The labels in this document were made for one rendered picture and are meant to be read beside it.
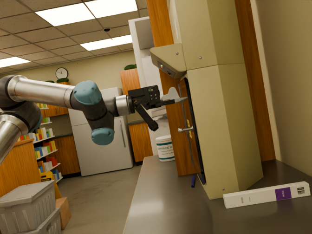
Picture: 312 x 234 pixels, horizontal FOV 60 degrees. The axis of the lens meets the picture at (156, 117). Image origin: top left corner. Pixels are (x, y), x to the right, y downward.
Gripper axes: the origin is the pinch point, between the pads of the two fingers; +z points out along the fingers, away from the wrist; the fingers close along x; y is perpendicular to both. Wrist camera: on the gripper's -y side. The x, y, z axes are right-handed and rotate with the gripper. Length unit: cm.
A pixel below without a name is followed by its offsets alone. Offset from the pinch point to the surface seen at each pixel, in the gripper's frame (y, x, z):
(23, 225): -92, 151, -158
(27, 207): -75, 149, -150
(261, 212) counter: -37.0, -20.8, 15.2
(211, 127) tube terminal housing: -11.4, -4.5, 7.7
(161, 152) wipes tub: -31, 70, -13
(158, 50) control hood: 18.8, -4.5, -6.1
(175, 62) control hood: 13.6, -4.5, -0.9
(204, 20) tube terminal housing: 25.9, -4.5, 11.3
